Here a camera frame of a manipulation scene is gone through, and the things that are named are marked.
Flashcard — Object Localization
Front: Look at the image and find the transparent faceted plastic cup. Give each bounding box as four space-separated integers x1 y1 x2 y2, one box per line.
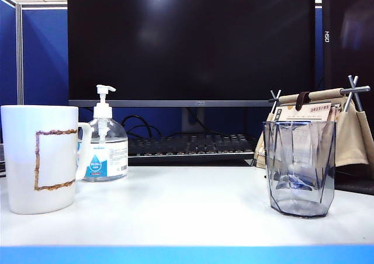
262 120 337 218

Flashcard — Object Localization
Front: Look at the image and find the white ceramic mug brown square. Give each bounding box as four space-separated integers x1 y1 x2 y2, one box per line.
0 105 92 215

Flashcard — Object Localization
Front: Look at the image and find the silver monitor stand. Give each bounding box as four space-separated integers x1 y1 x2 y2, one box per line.
181 106 205 134

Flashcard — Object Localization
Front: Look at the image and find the black mechanical keyboard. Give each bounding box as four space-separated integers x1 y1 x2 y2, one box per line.
127 133 258 161

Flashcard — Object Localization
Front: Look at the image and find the large black computer monitor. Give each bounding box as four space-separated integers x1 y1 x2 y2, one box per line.
67 0 316 107

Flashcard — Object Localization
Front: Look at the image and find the clear hand sanitizer pump bottle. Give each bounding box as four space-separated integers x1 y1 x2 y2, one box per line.
77 84 129 183

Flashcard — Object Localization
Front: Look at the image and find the blue office partition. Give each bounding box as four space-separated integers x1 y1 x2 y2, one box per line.
0 0 68 107

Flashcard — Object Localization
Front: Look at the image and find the beige canvas desk calendar stand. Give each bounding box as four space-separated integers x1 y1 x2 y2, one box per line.
253 75 372 177

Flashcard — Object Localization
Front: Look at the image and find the black HSO monitor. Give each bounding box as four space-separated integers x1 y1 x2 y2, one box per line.
321 0 374 121

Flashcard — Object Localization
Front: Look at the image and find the black cable loop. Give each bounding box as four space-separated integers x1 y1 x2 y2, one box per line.
121 114 154 139

